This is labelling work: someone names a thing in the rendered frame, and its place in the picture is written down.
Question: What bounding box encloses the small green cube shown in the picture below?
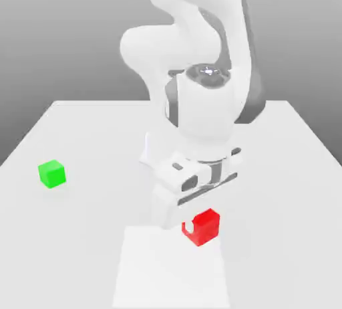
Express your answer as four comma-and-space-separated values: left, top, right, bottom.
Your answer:
37, 159, 67, 189

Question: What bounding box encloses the small red cube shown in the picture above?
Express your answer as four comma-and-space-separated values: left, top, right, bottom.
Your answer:
181, 207, 221, 247

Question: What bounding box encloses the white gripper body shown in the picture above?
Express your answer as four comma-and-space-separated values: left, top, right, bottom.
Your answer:
151, 171, 240, 231

